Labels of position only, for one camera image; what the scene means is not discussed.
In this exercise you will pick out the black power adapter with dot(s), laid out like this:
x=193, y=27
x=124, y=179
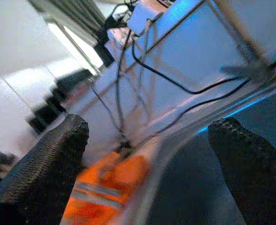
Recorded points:
x=126, y=146

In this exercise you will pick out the black power strip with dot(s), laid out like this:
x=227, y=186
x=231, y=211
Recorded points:
x=58, y=93

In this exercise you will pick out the steel gooseneck faucet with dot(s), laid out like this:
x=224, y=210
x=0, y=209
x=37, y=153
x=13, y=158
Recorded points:
x=245, y=35

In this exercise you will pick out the stainless steel kitchen sink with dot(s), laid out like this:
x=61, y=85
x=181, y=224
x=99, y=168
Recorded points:
x=187, y=175

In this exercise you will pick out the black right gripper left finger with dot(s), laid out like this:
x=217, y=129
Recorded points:
x=39, y=182

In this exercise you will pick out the grey curtain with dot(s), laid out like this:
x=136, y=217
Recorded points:
x=81, y=14

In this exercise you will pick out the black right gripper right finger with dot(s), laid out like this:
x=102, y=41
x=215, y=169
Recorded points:
x=257, y=187

